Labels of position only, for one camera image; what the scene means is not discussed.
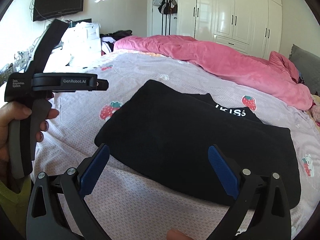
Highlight black long-sleeve sweater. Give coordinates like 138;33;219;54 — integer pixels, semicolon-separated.
94;80;301;207

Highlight dark clothes pile on chair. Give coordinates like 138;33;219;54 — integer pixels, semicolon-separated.
100;30;132;55

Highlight left hand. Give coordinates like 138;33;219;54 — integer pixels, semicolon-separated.
0;102;61;183

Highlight right hand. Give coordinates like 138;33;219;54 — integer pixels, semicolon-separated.
167;229;193;240

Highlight lilac printed bed sheet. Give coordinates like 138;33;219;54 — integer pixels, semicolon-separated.
34;49;319;239

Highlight white drawer cabinet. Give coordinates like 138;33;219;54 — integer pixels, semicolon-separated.
61;22;101;61

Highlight fuzzy light pink garment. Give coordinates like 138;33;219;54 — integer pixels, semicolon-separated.
309;101;320;123

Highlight pink fleece duvet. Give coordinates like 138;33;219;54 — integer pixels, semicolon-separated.
114;35;313;111

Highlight grey quilted headboard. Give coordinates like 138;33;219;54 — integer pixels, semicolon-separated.
289;44;320;95

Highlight bags hanging on door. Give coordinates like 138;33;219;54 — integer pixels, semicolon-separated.
152;0;178;15

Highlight white wardrobe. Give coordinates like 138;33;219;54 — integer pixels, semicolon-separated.
177;0;282;59

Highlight black wall television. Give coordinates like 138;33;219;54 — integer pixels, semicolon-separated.
33;0;84;22

